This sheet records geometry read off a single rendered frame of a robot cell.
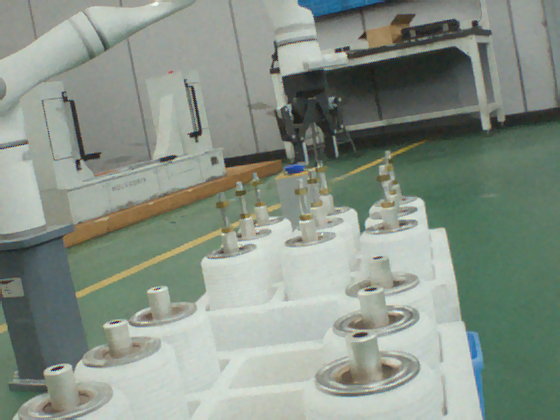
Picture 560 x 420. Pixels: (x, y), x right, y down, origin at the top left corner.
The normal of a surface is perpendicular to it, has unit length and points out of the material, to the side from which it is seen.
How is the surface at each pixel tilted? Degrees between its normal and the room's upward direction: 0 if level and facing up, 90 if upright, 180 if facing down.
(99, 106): 90
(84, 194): 90
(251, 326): 90
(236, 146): 90
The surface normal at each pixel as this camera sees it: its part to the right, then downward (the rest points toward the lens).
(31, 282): 0.30, 0.05
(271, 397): -0.18, 0.15
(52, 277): 0.88, -0.11
